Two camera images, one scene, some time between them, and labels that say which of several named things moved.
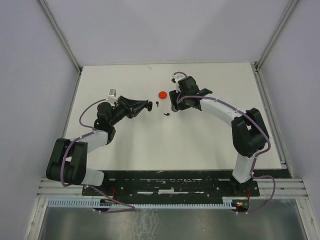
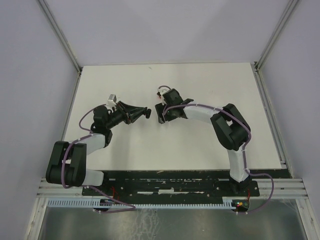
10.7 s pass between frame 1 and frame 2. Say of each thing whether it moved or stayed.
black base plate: stayed
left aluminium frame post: stayed
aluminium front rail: stayed
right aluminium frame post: stayed
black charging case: moved
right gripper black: moved
